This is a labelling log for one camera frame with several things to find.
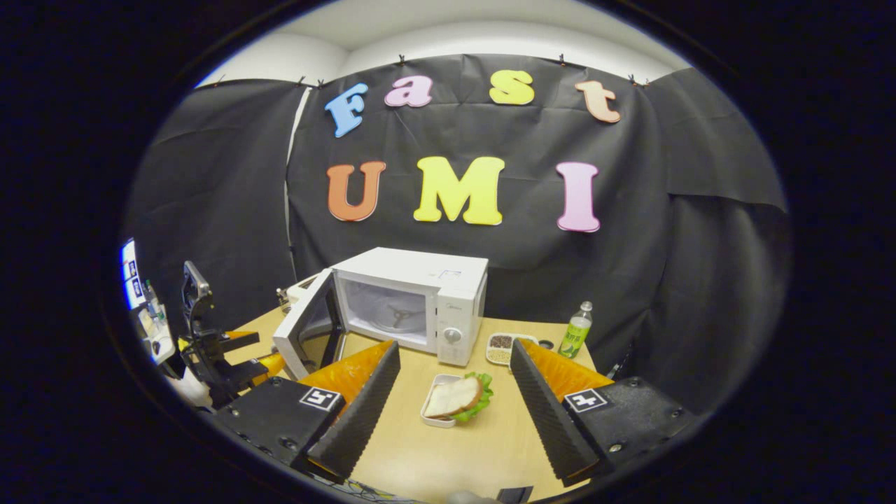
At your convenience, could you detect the white toaster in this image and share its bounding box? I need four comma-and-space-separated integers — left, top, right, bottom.
287, 274, 321, 309

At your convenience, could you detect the white rectangular tray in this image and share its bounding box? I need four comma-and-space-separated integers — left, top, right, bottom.
420, 374, 464, 428

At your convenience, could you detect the white divided grain dish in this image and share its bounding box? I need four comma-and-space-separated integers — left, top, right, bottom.
486, 332, 538, 366

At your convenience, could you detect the white microwave oven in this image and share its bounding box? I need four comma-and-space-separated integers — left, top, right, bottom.
272, 246, 489, 381

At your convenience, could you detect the green drink bottle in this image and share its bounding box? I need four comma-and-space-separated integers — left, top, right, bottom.
558, 301, 594, 359

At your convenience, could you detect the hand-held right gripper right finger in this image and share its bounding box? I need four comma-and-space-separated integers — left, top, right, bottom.
510, 339, 701, 487

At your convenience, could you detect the bright cluttered side rack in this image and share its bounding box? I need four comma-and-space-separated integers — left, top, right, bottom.
119, 238, 176, 365

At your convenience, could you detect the lettuce sandwich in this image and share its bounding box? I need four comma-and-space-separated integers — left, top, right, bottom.
425, 372, 494, 423

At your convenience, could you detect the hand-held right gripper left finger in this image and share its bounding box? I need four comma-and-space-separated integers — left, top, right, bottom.
213, 341, 402, 484

